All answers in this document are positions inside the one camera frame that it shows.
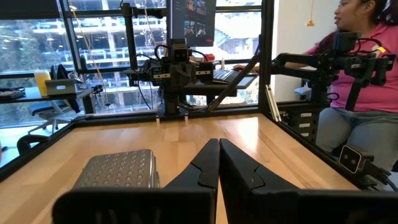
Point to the grey box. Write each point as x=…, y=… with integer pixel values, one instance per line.
x=60, y=87

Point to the person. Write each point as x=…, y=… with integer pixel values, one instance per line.
x=373, y=90

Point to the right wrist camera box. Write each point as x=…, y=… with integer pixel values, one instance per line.
x=179, y=54

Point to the black monitor stand pole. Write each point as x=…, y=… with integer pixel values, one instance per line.
x=129, y=37

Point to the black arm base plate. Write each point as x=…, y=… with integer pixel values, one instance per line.
x=189, y=109

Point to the silver metal bracket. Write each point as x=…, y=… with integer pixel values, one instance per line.
x=273, y=104

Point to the clear pencil case grey lid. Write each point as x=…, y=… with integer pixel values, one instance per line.
x=118, y=169

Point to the black desk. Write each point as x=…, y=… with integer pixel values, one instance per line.
x=37, y=99

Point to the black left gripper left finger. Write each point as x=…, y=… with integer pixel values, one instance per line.
x=155, y=207

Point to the small black camera module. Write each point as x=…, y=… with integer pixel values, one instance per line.
x=351, y=158

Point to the black keyboard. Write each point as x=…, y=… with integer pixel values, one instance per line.
x=11, y=93

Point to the dark computer monitor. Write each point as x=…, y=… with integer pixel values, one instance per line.
x=192, y=21

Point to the black control box white labels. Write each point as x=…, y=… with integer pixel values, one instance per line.
x=298, y=130

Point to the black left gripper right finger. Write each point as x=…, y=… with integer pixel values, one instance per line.
x=280, y=207

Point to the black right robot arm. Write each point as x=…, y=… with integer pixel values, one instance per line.
x=171, y=104

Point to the black laptop with keyboard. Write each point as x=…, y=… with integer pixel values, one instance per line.
x=224, y=74

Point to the person's hand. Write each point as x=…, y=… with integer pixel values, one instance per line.
x=245, y=67

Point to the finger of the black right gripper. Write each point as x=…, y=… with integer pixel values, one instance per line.
x=177, y=76
x=189, y=76

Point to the orange translucent cup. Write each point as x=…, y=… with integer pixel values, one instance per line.
x=42, y=82

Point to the office chair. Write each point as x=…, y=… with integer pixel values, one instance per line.
x=46, y=109

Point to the black aluminium table frame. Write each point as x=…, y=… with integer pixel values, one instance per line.
x=266, y=62

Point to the yellow hanging pendant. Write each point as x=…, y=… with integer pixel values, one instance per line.
x=310, y=22

